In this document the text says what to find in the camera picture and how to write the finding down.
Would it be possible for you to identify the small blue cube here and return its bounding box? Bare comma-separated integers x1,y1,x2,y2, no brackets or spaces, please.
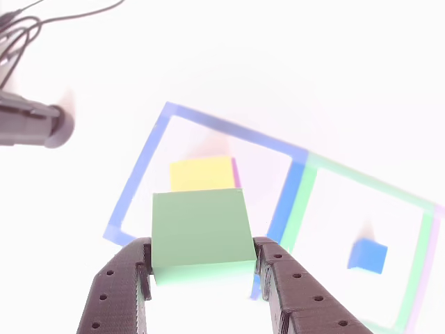
346,238,389,276

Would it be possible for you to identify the green cube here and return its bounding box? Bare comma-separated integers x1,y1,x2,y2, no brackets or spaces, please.
151,187,258,288

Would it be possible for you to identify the purple block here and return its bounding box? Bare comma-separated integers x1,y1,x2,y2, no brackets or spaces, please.
231,157,243,189

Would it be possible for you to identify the orange block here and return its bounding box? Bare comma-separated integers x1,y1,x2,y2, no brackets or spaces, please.
169,155,236,193

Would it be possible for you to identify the green square frame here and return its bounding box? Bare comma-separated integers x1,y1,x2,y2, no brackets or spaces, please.
280,152,435,333

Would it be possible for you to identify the blue square frame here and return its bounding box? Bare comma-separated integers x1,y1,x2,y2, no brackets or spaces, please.
102,100,309,301

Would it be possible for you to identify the purple square frame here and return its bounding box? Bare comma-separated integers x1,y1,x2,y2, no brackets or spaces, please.
405,205,445,333

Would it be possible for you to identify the black camera tripod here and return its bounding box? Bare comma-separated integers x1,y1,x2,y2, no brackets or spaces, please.
0,90,76,150

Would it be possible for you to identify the thin black cable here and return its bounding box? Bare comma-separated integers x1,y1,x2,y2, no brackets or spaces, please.
0,17,43,88

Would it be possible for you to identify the long black camera cable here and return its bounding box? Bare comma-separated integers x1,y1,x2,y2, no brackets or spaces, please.
0,0,126,32

